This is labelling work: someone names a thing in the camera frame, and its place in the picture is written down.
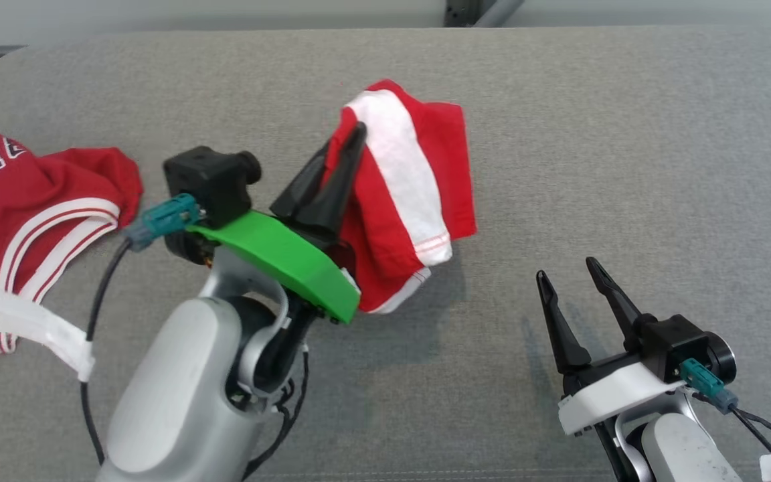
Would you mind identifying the grey fabric sofa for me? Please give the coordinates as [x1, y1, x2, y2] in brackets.
[0, 27, 771, 482]

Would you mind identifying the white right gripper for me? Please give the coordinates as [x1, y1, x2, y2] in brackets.
[536, 256, 687, 436]

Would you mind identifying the white left cable label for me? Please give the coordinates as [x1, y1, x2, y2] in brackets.
[0, 283, 95, 382]

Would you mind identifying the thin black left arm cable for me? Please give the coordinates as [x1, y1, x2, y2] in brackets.
[245, 345, 311, 479]

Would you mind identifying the red shorts white waistband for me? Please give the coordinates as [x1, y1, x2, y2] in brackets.
[324, 79, 478, 315]

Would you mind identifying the red basketball jersey white trim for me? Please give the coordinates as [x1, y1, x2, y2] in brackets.
[0, 132, 144, 369]

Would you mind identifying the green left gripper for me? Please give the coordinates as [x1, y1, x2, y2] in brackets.
[165, 123, 367, 326]

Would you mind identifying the grey metal post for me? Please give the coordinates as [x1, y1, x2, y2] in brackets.
[444, 0, 527, 29]

